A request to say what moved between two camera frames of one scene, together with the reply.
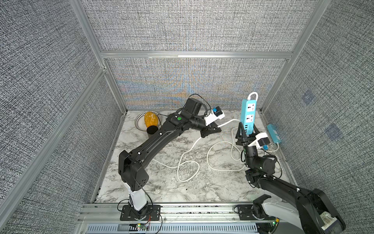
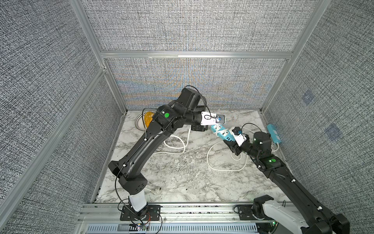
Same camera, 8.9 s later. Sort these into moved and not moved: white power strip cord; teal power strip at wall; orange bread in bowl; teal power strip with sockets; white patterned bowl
Moved: teal power strip with sockets; white power strip cord
Not moved: white patterned bowl; teal power strip at wall; orange bread in bowl
